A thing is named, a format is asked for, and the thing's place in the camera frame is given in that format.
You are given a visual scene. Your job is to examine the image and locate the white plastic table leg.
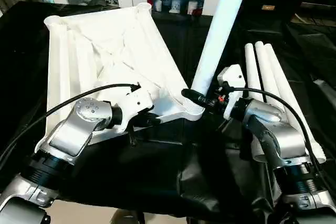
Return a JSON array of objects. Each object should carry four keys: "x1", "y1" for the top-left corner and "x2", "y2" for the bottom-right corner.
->
[
  {"x1": 190, "y1": 0, "x2": 254, "y2": 97},
  {"x1": 244, "y1": 43, "x2": 263, "y2": 104},
  {"x1": 264, "y1": 44, "x2": 327, "y2": 164},
  {"x1": 254, "y1": 40, "x2": 287, "y2": 112}
]

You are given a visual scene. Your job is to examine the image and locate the white plastic table top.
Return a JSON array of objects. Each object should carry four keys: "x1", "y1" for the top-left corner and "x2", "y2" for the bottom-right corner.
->
[{"x1": 35, "y1": 2, "x2": 206, "y2": 154}]

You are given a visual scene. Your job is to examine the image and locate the black plastic mat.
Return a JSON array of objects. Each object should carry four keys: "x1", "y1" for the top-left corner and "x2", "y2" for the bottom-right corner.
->
[{"x1": 0, "y1": 1, "x2": 336, "y2": 219}]

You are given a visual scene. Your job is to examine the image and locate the person's black shoes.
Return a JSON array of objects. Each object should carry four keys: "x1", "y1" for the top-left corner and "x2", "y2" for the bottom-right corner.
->
[{"x1": 109, "y1": 209, "x2": 145, "y2": 224}]

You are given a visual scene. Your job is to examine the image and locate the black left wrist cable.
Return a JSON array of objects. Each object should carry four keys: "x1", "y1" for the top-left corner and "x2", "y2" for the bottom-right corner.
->
[{"x1": 0, "y1": 82, "x2": 141, "y2": 167}]

